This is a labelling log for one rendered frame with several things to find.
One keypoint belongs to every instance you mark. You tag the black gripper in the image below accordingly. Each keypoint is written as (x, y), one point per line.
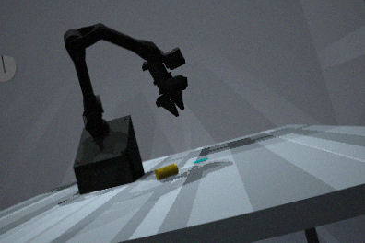
(171, 88)

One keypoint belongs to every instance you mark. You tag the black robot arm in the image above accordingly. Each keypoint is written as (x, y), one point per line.
(77, 40)

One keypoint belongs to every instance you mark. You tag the yellow tall cylinder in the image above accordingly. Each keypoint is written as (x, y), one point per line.
(165, 172)

